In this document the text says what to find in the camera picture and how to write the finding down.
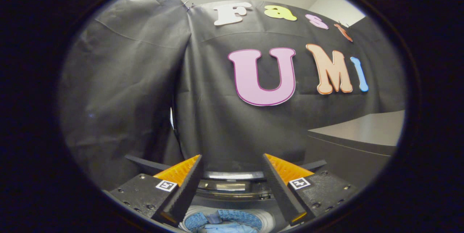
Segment grey washing machine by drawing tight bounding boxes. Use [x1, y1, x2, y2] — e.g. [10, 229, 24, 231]
[179, 171, 290, 233]

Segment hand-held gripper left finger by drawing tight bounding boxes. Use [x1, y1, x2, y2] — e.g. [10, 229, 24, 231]
[103, 154, 204, 228]

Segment light blue garment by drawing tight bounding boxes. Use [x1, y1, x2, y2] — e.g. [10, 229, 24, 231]
[184, 209, 263, 233]

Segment beige cabinet with dark top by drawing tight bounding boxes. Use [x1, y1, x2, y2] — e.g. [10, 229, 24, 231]
[307, 110, 406, 190]

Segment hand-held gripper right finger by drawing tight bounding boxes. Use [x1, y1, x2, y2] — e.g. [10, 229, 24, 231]
[261, 153, 363, 226]

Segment black backdrop cloth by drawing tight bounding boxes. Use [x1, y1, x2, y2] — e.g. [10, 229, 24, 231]
[60, 0, 406, 190]

